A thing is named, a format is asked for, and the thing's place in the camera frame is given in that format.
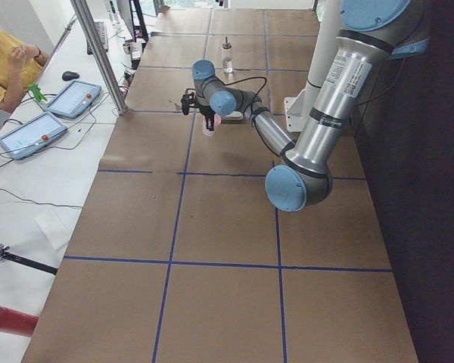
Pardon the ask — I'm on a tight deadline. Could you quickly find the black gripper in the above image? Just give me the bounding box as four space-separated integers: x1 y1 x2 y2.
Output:
195 102 216 131

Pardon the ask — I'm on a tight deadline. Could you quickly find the pink plastic cup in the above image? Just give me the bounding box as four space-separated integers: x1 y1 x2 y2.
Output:
202 114 222 136

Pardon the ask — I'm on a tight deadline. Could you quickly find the glass sauce bottle steel cap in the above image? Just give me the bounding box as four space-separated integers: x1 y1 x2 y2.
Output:
222 36 234 73

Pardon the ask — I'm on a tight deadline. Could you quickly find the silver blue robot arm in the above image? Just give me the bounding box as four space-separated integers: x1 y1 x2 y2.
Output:
181 1 432 212

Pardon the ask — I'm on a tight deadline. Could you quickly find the far blue teach pendant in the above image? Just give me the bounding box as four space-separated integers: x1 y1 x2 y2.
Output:
44 79 102 119

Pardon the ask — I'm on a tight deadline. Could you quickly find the blue teach pendant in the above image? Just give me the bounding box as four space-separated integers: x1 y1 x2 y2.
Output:
0 112 67 160
44 79 102 119

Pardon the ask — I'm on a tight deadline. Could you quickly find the black keyboard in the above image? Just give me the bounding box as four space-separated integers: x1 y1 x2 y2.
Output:
86 21 109 55

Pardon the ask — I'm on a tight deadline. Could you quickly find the black computer mouse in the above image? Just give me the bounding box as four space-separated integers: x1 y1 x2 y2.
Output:
61 70 80 82

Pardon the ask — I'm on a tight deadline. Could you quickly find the green plastic toy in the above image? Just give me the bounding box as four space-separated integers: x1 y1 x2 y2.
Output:
27 83 48 102

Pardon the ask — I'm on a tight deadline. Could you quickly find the near blue teach pendant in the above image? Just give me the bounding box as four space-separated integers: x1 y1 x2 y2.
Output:
0 112 67 160

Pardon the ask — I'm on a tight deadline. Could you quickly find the white folded paper towel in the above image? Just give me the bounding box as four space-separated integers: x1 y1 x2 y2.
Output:
34 210 72 250

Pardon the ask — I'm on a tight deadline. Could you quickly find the person in yellow shirt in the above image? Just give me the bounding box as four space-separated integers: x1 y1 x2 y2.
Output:
0 30 49 113

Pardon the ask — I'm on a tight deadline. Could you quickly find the red cylinder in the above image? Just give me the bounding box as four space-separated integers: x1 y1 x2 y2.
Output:
0 306 39 337

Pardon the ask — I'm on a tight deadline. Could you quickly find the wrist black camera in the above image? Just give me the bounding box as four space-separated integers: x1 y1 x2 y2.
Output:
181 88 197 116

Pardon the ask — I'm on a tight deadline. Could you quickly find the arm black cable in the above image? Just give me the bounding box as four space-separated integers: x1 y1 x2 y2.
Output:
219 76 269 122

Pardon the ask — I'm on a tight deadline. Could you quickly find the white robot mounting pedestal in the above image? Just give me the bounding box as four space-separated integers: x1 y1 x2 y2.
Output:
284 0 342 132

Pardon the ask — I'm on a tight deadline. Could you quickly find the black cable on table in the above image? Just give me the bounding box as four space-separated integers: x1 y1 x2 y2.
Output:
0 90 110 209

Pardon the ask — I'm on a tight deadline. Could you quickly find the aluminium frame post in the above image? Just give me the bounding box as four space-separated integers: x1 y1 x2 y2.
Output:
70 0 127 115

